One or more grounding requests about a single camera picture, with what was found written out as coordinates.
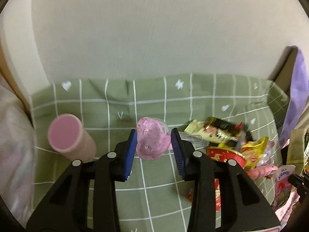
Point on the dark wooden headboard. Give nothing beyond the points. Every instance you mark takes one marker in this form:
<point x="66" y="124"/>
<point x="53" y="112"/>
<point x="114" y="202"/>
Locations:
<point x="282" y="73"/>

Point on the white plastic bag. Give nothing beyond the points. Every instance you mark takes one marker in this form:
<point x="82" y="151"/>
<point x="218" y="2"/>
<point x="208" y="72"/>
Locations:
<point x="17" y="155"/>

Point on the pale purple plastic wrapper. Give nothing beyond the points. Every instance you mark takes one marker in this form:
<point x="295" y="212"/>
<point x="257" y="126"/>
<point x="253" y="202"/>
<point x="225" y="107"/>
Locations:
<point x="267" y="158"/>

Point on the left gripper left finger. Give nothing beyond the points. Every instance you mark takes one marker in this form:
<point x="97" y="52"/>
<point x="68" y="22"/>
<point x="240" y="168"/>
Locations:
<point x="84" y="197"/>

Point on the pink paper cup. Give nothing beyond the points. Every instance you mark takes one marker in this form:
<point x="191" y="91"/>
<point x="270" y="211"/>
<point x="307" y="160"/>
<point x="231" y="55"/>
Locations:
<point x="67" y="136"/>

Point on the pink clear plastic cup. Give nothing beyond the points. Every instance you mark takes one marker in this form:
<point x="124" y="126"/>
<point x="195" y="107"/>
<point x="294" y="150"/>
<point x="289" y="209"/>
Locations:
<point x="153" y="138"/>

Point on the red gold paper cup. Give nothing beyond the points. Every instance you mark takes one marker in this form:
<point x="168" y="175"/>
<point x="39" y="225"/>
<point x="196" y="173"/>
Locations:
<point x="223" y="155"/>

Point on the purple pillow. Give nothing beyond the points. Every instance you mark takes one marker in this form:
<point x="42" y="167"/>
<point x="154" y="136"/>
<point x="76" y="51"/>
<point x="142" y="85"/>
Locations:
<point x="298" y="96"/>

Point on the green checked bed sheet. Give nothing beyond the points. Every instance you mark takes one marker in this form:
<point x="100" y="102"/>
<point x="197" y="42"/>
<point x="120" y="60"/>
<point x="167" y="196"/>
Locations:
<point x="154" y="198"/>

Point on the pink colourful snack wrapper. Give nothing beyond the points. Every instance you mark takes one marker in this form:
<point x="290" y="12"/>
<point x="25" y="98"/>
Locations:
<point x="282" y="186"/>

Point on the pink toy shrimp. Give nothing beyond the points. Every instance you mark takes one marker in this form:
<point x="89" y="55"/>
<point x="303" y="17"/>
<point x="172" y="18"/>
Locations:
<point x="262" y="171"/>

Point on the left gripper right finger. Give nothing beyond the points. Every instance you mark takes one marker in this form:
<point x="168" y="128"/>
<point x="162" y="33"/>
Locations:
<point x="224" y="196"/>

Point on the yellow snack wrapper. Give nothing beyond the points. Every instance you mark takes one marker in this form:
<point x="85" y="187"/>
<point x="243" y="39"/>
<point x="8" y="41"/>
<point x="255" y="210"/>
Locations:
<point x="251" y="151"/>

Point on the green fabric trash bin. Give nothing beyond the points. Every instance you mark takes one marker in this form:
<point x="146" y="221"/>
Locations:
<point x="298" y="150"/>

